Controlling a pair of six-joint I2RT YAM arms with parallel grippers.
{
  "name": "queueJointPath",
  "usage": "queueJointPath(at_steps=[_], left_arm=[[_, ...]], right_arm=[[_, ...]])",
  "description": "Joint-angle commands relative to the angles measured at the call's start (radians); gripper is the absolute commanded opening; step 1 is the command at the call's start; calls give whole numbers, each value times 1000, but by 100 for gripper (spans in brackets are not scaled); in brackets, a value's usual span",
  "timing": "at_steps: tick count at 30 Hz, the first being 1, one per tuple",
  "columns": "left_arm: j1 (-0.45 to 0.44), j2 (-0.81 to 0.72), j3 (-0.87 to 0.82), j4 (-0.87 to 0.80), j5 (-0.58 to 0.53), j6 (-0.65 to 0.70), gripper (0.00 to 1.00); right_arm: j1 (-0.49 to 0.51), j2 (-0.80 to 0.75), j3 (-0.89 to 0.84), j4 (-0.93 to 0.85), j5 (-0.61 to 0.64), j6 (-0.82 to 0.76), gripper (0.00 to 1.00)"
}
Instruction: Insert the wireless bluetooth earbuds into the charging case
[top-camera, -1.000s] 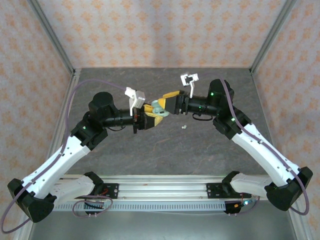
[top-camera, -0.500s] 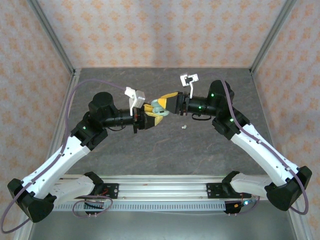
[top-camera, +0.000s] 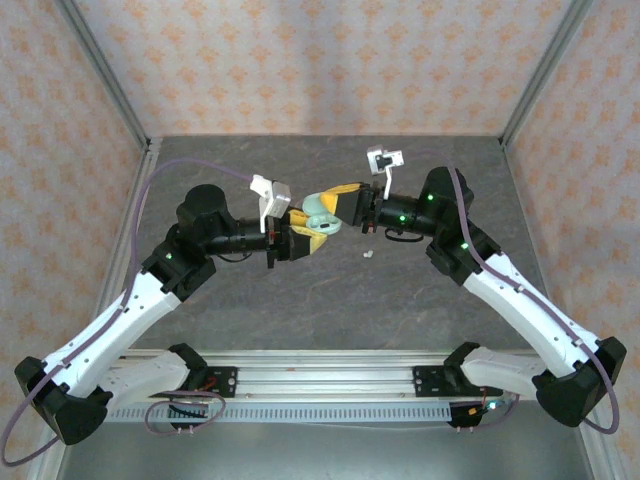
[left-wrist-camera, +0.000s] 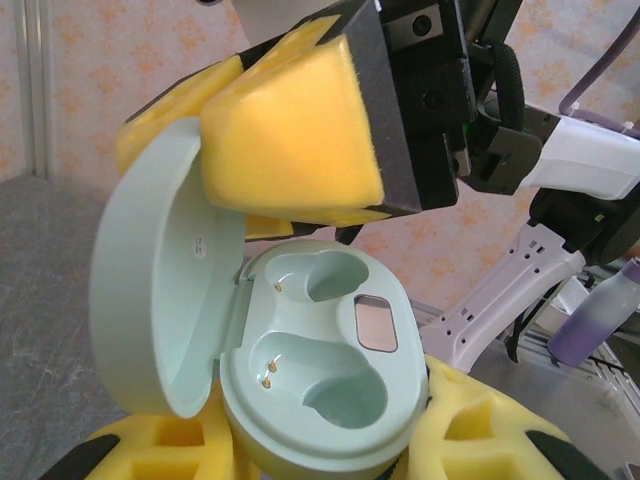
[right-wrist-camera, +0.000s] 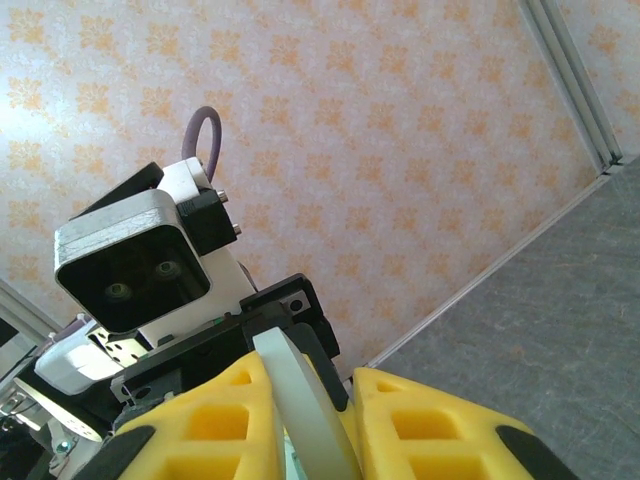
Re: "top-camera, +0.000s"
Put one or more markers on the mint green earbud charging case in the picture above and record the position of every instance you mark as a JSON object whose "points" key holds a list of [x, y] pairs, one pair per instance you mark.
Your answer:
{"points": [[314, 205]]}

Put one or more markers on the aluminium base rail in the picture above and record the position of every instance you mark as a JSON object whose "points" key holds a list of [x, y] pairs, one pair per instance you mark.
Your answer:
{"points": [[325, 375]]}

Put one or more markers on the aluminium frame post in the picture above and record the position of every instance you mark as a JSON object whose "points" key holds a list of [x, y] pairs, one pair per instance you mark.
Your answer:
{"points": [[107, 75], [545, 70]]}

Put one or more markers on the aluminium table side rail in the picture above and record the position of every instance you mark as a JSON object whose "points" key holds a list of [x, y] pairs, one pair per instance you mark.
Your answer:
{"points": [[148, 172], [600, 455]]}

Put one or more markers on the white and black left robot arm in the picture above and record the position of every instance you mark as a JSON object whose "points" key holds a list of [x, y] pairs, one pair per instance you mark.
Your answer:
{"points": [[115, 325]]}

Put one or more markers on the grey metal sheet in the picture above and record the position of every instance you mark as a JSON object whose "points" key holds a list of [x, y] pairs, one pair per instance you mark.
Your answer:
{"points": [[325, 455]]}

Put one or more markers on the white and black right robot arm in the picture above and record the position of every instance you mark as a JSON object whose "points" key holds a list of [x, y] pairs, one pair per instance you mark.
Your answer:
{"points": [[525, 310]]}

